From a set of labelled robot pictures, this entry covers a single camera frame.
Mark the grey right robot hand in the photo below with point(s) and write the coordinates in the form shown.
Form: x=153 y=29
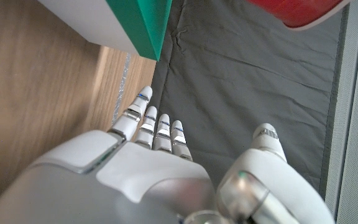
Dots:
x=135 y=180

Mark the red plastic cup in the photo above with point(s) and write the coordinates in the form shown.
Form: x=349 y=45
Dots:
x=300 y=11

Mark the dark grey backdrop curtain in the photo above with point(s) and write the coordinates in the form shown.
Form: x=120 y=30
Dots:
x=244 y=93

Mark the green-topped white block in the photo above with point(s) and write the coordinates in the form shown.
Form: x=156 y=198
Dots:
x=141 y=25

